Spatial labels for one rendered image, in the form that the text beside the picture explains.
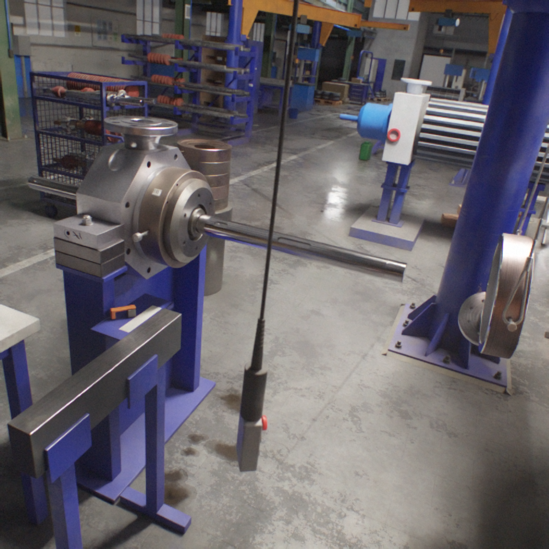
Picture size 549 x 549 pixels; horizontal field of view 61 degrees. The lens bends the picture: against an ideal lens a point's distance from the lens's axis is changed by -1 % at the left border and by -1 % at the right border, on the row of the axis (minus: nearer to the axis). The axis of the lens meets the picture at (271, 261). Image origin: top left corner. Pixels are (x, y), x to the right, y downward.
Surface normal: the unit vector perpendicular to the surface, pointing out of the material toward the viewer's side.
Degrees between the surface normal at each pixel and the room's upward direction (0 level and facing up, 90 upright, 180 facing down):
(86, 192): 45
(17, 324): 0
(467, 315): 50
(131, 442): 0
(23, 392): 90
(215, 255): 90
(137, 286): 90
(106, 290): 90
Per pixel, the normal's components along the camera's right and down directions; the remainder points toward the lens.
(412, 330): -0.03, 0.40
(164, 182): -0.12, -0.58
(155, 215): -0.33, 0.01
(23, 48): 0.91, 0.26
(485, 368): 0.11, -0.91
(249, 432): 0.18, 0.42
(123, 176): -0.20, -0.40
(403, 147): -0.40, 0.33
